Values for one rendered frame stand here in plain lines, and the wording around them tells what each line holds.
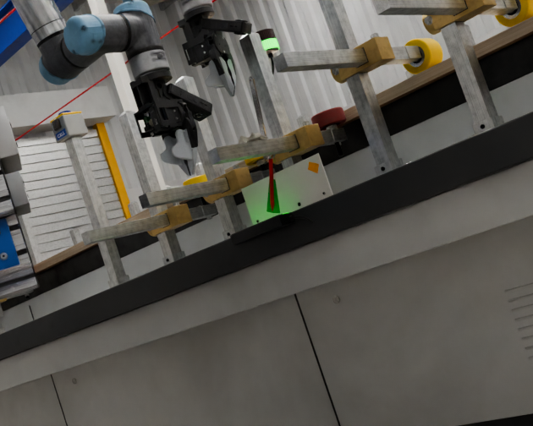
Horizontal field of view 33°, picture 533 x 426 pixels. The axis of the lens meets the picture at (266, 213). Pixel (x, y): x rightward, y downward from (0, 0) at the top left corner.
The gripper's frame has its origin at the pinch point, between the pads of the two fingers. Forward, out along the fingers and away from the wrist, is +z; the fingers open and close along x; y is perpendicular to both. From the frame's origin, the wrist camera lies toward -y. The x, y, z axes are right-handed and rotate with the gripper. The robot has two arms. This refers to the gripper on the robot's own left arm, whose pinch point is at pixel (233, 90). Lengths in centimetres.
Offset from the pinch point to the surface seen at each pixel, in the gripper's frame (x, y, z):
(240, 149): 14.9, -3.3, 15.9
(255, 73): -5.1, -4.5, -2.7
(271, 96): -4.9, -6.4, 4.0
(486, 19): -793, 27, -152
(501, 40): -6, -58, 12
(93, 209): -30, 66, 8
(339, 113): -16.0, -17.1, 11.8
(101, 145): -799, 525, -200
